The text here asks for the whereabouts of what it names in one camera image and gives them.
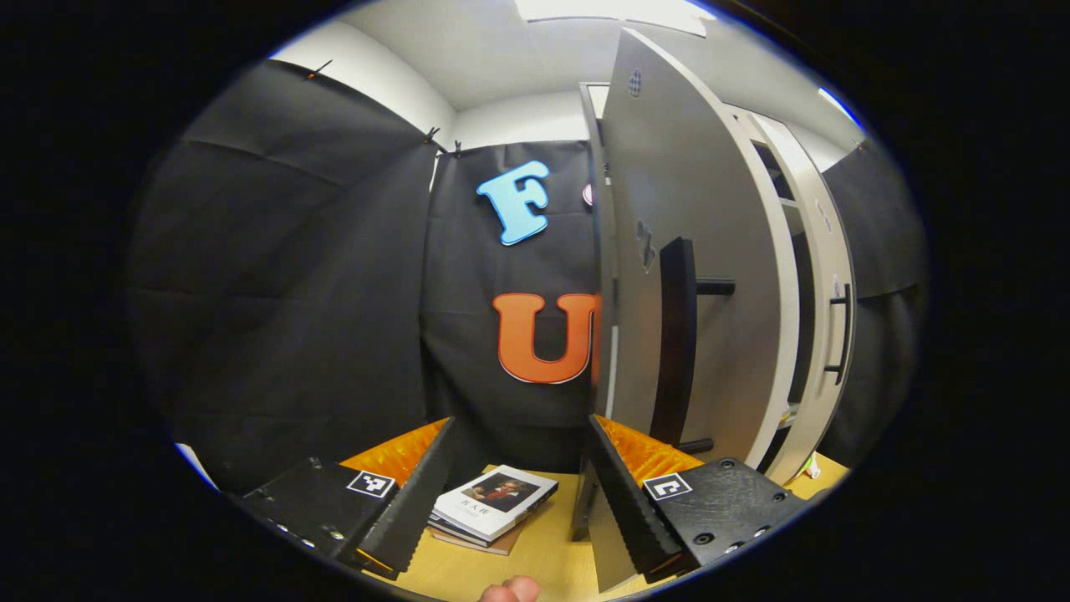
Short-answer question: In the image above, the black door handle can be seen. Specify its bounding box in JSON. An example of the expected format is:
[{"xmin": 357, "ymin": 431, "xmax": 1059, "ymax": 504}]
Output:
[
  {"xmin": 823, "ymin": 282, "xmax": 855, "ymax": 387},
  {"xmin": 649, "ymin": 236, "xmax": 738, "ymax": 457}
]

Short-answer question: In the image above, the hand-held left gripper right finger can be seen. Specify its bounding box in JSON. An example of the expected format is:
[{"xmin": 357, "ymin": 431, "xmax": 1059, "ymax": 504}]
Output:
[{"xmin": 586, "ymin": 412, "xmax": 813, "ymax": 581}]

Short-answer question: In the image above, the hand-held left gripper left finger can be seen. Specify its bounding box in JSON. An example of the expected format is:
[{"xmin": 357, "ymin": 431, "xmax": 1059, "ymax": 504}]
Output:
[{"xmin": 237, "ymin": 415, "xmax": 460, "ymax": 581}]

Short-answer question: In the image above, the book with portrait cover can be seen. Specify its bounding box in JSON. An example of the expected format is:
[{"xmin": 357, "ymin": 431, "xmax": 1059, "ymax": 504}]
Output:
[{"xmin": 431, "ymin": 465, "xmax": 560, "ymax": 543}]

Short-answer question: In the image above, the white cabinet door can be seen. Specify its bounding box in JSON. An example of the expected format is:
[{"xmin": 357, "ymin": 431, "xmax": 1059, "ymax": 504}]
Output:
[
  {"xmin": 757, "ymin": 113, "xmax": 860, "ymax": 487},
  {"xmin": 598, "ymin": 27, "xmax": 802, "ymax": 596}
]

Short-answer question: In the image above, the black backdrop cloth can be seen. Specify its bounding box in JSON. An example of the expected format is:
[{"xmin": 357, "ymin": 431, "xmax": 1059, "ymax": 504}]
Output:
[
  {"xmin": 815, "ymin": 134, "xmax": 930, "ymax": 469},
  {"xmin": 121, "ymin": 59, "xmax": 615, "ymax": 494}
]

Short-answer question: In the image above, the white shoe cabinet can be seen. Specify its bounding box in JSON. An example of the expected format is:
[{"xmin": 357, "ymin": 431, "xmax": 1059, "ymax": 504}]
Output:
[{"xmin": 579, "ymin": 81, "xmax": 816, "ymax": 544}]

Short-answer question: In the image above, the ceiling light panel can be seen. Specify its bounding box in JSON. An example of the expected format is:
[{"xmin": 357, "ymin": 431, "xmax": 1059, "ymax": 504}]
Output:
[
  {"xmin": 512, "ymin": 0, "xmax": 718, "ymax": 40},
  {"xmin": 815, "ymin": 84, "xmax": 864, "ymax": 130}
]

